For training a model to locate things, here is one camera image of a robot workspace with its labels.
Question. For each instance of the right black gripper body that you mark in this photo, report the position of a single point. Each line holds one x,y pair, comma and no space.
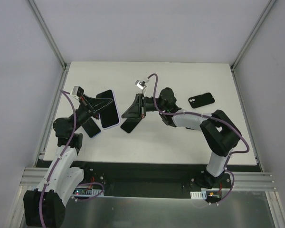
142,106

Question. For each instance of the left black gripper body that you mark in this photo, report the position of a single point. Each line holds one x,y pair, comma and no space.
87,105

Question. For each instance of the black cased phone with ring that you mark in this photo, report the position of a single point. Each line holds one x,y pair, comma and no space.
129,125

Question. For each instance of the lilac cased phone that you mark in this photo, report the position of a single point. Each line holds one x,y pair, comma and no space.
109,117

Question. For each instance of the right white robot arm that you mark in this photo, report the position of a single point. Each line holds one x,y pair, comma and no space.
221,135

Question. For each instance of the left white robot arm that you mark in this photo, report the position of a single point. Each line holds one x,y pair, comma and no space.
45,206

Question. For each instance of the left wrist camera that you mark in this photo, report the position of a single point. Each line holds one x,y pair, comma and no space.
77,92

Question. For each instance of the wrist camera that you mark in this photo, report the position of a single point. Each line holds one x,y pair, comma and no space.
142,85
77,92

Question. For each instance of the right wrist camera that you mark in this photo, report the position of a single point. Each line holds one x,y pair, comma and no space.
142,85

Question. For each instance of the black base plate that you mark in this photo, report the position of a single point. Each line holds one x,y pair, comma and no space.
143,180

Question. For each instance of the left aluminium frame post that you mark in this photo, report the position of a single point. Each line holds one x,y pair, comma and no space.
46,32

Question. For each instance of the aluminium frame post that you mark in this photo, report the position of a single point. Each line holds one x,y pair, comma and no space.
258,25
46,32

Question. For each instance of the left white cable duct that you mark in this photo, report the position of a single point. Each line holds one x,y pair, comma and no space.
86,193

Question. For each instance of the white cable duct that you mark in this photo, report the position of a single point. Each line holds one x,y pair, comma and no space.
198,195
86,193

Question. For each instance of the aluminium front rail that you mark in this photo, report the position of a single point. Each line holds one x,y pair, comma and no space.
244,181

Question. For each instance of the right aluminium frame post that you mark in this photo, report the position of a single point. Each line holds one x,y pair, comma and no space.
258,25

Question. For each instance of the right white cable duct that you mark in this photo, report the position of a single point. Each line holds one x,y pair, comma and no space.
198,195

